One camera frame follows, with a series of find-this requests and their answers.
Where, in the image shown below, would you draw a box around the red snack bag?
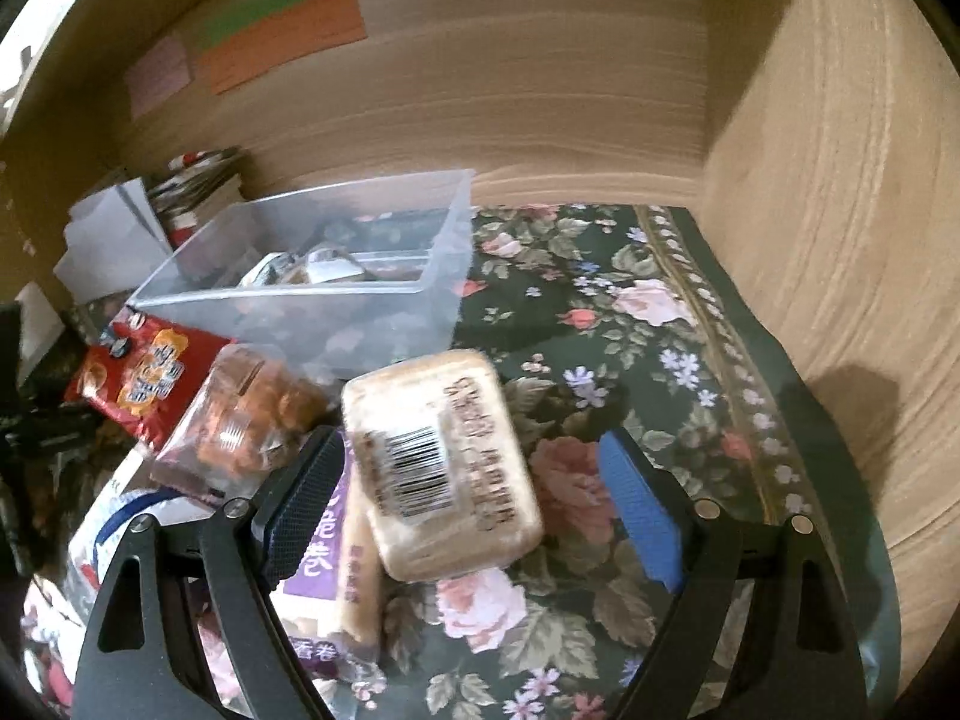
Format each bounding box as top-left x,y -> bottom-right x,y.
65,307 -> 231,454

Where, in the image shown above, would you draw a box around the orange biscuit clear pack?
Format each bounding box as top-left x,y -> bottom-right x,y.
151,343 -> 338,507

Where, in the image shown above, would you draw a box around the purple label pastry pack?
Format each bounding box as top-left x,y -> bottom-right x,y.
270,440 -> 382,663

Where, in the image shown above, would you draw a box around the beige barcode cake pack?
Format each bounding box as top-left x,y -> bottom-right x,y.
342,349 -> 545,582

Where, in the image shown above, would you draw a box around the blue white snack bag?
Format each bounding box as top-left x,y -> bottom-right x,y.
65,444 -> 212,616

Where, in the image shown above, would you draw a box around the white paper sheets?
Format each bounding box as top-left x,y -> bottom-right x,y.
53,179 -> 172,304

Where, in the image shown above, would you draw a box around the stack of books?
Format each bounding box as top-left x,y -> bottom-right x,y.
148,146 -> 245,249

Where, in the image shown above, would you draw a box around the clear plastic storage bin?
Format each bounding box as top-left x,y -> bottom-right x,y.
128,169 -> 473,379

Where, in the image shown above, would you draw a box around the pink sticky note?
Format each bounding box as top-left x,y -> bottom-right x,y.
124,32 -> 192,119

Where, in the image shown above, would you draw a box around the floral dark tablecloth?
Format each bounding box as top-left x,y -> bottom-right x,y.
21,202 -> 902,720

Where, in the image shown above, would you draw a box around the green sticky note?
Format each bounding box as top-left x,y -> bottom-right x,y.
197,0 -> 302,50

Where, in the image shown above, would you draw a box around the orange sticky note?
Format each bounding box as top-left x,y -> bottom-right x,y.
199,0 -> 368,94

